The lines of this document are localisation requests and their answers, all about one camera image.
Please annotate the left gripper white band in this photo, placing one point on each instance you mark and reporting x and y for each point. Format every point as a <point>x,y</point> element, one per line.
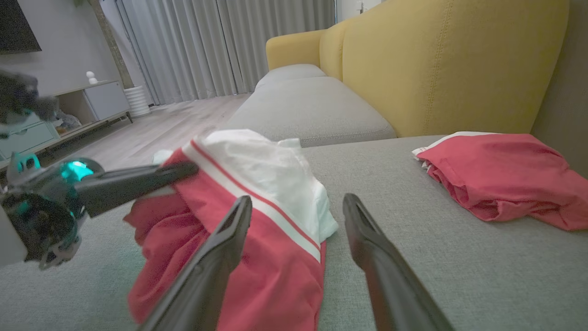
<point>41,225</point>

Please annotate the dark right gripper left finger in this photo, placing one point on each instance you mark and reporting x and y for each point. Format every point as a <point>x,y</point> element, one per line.
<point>206,276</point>

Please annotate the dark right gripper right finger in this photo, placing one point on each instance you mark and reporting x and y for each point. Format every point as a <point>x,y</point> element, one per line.
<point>390,285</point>

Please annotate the red white mesh jersey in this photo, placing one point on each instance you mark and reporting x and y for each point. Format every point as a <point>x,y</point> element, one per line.
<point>275,276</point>

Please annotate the white ribbed plant pot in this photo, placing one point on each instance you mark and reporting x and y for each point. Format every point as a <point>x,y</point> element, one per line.
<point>137,101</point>

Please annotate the grey plush toy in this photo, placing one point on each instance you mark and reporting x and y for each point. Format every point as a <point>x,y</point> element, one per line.
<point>69,120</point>

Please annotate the low cabinet mint drawers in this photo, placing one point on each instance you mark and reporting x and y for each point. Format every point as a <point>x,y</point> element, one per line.
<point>105,99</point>

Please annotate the large grey sofa chaise cushion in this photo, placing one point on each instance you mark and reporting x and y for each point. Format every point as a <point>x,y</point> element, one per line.
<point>482,276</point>

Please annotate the small white figurine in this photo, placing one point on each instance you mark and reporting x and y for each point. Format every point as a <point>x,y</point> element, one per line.
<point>91,78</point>

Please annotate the indoor plant brown trunk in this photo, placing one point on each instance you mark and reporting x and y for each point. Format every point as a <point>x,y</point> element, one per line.
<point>112,46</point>

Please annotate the grey pleated curtains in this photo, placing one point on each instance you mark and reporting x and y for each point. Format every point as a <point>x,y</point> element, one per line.
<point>206,46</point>

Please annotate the red shorts white trim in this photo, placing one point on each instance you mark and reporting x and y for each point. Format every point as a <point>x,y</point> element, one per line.
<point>505,174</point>

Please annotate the grey sofa seat cushion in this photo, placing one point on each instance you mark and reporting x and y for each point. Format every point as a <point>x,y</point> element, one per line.
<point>312,110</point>
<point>289,72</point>

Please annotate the yellow sofa armrest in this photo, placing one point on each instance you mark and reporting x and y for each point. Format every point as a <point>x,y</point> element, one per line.
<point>289,48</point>

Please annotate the wide yellow sofa backrest cushion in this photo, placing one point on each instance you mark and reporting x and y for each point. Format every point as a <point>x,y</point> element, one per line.
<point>450,64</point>

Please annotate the narrow yellow sofa backrest cushion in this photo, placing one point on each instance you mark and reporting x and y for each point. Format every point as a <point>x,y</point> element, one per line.
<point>333,50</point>

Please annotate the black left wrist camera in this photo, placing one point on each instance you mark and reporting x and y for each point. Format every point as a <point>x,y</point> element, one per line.
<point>76,171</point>

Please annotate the black wall television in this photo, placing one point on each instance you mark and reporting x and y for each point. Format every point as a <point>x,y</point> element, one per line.
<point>16,25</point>

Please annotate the white wall charger plug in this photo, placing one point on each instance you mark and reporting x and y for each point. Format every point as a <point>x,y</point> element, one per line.
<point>361,7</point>

